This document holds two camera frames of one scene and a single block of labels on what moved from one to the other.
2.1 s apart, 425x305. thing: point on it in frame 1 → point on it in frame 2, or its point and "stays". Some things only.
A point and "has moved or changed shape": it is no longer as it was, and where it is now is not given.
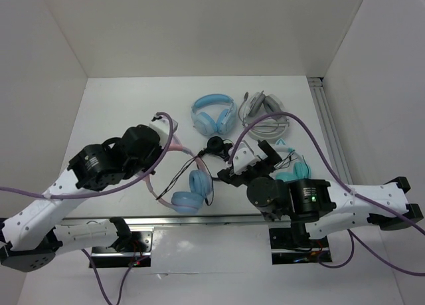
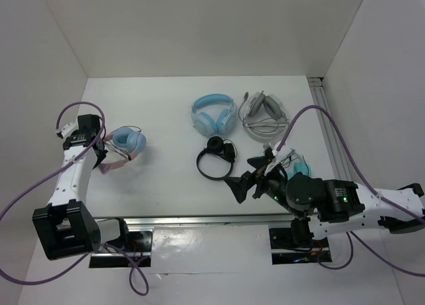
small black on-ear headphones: (216, 145) stays
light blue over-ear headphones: (204, 123) stays
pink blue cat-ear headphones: (200, 188) has moved or changed shape
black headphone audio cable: (182, 172) has moved or changed shape
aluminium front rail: (178, 221) stays
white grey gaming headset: (271, 129) stays
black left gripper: (157, 149) → (99, 158)
